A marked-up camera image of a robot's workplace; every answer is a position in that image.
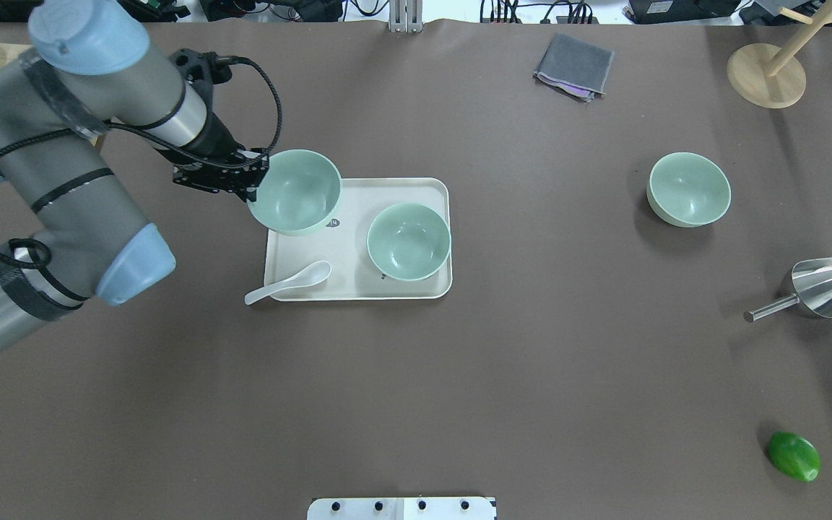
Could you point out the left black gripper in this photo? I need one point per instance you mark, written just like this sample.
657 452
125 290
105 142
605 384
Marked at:
219 141

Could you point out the green bowl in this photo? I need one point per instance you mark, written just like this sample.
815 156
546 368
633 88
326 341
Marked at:
299 194
687 190
409 242

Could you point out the steel ice scoop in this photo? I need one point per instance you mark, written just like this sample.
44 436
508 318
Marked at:
807 287

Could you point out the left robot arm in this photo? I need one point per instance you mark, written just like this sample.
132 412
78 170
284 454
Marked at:
93 68

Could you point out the white ceramic spoon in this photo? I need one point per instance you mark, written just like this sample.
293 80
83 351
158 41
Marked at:
313 274

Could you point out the cream bunny tray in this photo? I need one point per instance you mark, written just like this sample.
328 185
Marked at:
342 243

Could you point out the green bowl on tray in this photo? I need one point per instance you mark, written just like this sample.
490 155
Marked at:
409 242

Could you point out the bamboo cutting board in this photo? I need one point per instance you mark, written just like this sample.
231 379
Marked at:
10 51

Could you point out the folded grey cloth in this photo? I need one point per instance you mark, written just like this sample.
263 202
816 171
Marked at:
575 67

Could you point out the wooden mug tree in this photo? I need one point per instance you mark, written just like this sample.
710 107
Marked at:
770 76

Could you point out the green lime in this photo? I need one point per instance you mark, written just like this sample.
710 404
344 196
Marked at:
793 456

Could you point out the aluminium frame post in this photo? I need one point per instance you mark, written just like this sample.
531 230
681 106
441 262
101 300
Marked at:
406 16

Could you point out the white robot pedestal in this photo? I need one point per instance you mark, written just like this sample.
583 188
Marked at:
418 507

